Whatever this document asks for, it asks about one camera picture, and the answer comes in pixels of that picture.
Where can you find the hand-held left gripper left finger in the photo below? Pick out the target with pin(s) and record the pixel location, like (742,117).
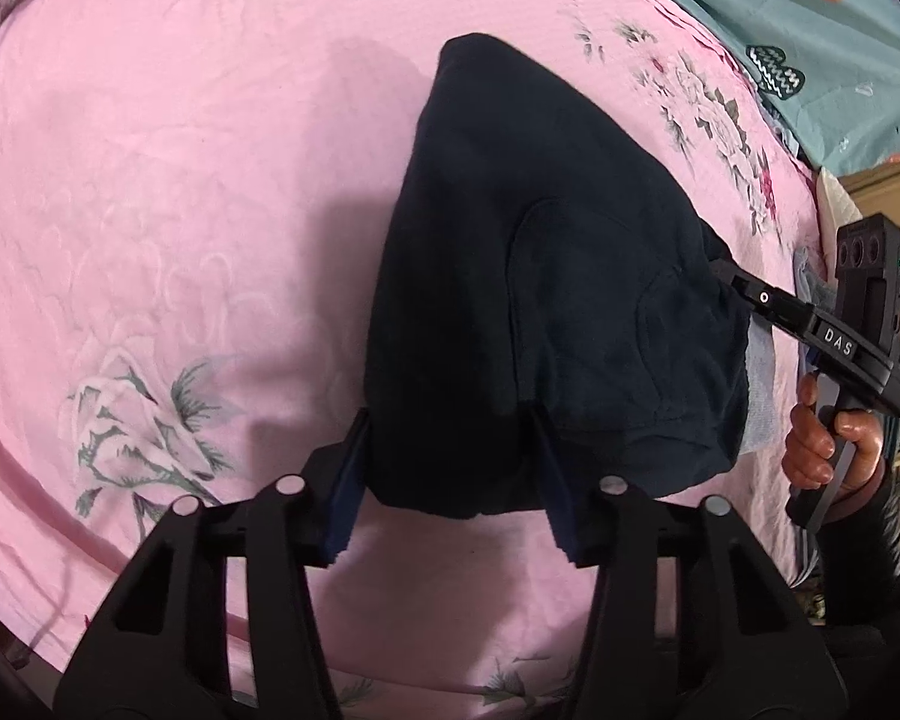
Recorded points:
(345,487)

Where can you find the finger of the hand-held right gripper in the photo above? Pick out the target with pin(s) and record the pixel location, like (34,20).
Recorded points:
(765,298)

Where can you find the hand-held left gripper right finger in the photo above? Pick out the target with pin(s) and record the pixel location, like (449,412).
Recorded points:
(559,499)

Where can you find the navy pants with bear patch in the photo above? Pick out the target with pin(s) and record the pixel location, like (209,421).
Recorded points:
(532,277)

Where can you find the person's right forearm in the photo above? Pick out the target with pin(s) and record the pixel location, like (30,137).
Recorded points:
(870,555)

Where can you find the person's right hand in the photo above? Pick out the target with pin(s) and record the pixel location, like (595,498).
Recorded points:
(808,442)

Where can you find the grey garment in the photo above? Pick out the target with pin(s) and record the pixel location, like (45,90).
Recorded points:
(806,274)

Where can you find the white quilted pillow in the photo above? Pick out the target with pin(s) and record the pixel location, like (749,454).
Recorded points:
(832,202)

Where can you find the light wooden headboard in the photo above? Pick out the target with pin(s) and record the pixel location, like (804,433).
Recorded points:
(889,184)

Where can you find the teal heart print blanket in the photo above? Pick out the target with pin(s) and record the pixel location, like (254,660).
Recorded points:
(855,37)

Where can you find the pink floral bed sheet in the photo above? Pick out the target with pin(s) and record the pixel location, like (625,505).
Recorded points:
(157,202)

